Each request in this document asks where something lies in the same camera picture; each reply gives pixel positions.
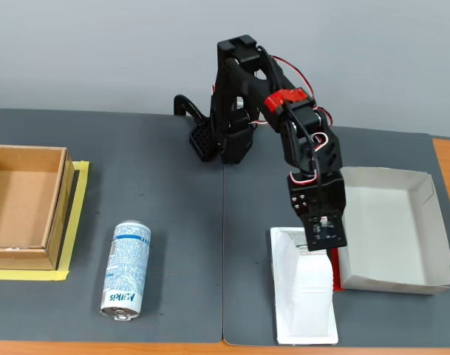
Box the blue patterned package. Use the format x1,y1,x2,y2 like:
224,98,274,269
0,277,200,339
99,220,153,322

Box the black camera cable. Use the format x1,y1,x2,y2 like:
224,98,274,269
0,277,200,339
256,44,324,188

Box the red and white box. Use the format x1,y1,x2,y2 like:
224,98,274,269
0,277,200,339
330,247,344,293

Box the gray paper box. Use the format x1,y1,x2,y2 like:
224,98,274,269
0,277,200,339
336,166,450,297

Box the black table clamp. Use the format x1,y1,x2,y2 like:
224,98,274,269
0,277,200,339
172,94,225,164

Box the white sandwich pack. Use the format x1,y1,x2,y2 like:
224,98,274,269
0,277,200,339
270,226,339,347

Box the dark gray rubber mat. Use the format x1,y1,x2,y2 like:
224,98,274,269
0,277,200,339
222,120,450,348
0,108,226,343

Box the red tape wrap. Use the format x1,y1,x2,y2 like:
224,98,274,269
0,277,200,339
264,87,309,115

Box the yellow tape frame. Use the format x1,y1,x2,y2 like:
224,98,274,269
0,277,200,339
0,160,91,283

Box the red white servo wire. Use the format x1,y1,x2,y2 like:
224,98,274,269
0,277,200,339
270,54,316,98
308,132,332,152
288,172,318,186

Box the brown cardboard box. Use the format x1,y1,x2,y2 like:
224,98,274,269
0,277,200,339
0,144,76,271

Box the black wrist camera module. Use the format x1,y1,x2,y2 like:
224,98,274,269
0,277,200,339
306,211,348,253

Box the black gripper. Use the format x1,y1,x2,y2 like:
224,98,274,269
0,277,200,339
286,169,347,243

